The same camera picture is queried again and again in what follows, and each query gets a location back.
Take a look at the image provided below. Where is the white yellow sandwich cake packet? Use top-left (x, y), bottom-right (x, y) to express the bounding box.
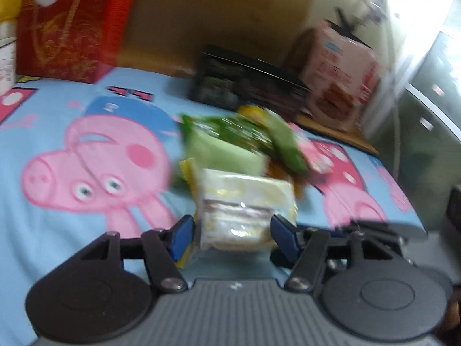
top-left (179, 159), bottom-right (298, 252)

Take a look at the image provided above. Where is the green snack packet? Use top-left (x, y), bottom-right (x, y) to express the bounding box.
top-left (179, 106), bottom-right (309, 185)

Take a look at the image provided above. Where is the grey metal cabinet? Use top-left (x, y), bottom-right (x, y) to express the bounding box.
top-left (363, 31), bottom-right (460, 230)

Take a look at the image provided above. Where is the pink snack bag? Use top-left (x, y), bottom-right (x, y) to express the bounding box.
top-left (283, 20), bottom-right (381, 132)

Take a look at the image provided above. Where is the black cardboard box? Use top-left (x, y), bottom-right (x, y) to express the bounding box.
top-left (188, 45), bottom-right (310, 121)

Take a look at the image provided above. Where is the red gift bag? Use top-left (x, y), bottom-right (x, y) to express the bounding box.
top-left (16, 0), bottom-right (133, 84)

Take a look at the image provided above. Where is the wooden board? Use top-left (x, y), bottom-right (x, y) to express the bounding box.
top-left (117, 0), bottom-right (313, 77)

